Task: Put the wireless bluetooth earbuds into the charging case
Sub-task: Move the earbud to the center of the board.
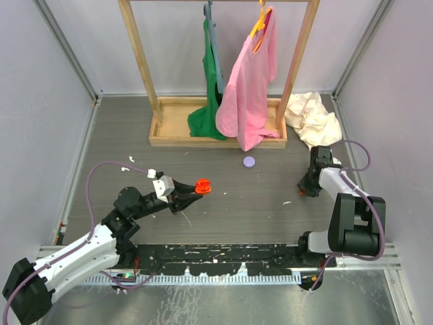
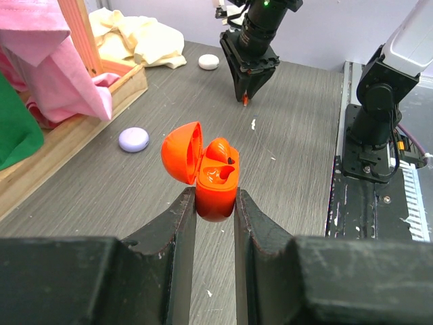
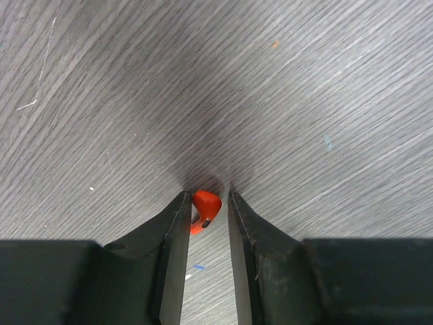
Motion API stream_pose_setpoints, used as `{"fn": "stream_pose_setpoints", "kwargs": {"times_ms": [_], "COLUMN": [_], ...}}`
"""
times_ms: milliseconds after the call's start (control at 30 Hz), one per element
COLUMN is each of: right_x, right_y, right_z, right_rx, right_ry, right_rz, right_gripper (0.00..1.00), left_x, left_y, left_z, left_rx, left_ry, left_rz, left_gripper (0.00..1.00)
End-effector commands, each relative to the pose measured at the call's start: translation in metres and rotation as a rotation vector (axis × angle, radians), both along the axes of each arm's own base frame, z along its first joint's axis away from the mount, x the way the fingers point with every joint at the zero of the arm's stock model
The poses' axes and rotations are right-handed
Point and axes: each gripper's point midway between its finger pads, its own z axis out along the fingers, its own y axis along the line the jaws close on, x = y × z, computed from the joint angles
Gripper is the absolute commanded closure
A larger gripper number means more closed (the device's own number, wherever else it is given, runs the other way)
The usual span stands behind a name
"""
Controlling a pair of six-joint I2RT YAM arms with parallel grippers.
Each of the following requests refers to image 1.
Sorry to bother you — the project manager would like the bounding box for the pink t-shirt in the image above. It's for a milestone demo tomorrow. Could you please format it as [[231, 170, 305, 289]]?
[[216, 6, 279, 152]]

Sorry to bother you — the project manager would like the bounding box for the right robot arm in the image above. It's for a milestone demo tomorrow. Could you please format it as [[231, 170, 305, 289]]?
[[296, 146, 386, 267]]

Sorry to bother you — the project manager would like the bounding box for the yellow clothes hanger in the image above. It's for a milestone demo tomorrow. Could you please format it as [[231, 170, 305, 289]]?
[[250, 0, 272, 53]]

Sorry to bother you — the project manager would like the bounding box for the wooden clothes rack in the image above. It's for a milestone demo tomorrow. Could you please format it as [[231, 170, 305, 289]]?
[[118, 1, 319, 151]]

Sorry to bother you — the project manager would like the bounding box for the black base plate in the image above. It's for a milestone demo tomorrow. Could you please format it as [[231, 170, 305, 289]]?
[[113, 244, 325, 276]]

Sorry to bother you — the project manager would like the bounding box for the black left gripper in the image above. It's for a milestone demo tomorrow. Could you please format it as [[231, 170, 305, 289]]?
[[131, 179, 202, 220]]

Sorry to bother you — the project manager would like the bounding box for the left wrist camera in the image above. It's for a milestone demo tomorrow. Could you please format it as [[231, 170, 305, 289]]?
[[147, 169, 175, 203]]

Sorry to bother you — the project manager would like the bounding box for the slotted cable duct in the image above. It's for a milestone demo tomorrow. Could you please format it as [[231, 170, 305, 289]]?
[[81, 270, 302, 286]]

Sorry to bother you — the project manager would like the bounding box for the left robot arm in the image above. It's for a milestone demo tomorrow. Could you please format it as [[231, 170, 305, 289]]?
[[2, 173, 211, 324]]

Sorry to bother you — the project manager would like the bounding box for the grey clothes hanger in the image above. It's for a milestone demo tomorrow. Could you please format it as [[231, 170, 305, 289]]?
[[204, 1, 224, 94]]

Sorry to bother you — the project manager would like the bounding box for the green shirt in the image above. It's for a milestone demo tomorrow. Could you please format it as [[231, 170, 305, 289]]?
[[187, 20, 226, 141]]

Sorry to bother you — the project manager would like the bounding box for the cream crumpled cloth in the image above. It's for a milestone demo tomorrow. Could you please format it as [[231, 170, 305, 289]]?
[[284, 92, 342, 150]]

